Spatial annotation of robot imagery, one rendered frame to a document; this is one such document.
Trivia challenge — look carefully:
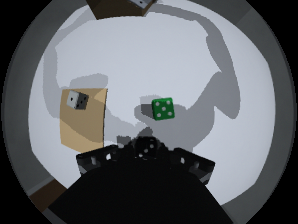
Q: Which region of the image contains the grey die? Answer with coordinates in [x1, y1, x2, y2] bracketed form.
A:
[67, 90, 87, 110]

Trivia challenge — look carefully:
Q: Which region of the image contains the black die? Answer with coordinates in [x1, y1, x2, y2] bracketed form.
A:
[136, 136, 157, 159]

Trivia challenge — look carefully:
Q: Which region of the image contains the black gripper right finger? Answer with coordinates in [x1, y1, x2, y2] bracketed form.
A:
[154, 140, 215, 185]

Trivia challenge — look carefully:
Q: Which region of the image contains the tan flat mat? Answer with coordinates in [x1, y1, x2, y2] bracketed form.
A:
[60, 88, 108, 153]

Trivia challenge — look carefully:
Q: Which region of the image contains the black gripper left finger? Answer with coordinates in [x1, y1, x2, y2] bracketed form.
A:
[76, 139, 137, 176]

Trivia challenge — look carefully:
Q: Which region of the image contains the green die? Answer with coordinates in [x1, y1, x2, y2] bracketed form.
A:
[151, 97, 175, 121]

